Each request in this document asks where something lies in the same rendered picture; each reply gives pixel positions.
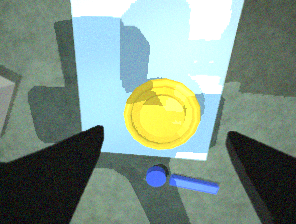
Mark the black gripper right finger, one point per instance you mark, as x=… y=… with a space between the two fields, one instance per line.
x=268 y=177

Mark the yellow plate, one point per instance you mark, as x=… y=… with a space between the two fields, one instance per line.
x=162 y=114

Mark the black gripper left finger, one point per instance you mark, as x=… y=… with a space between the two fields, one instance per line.
x=45 y=187

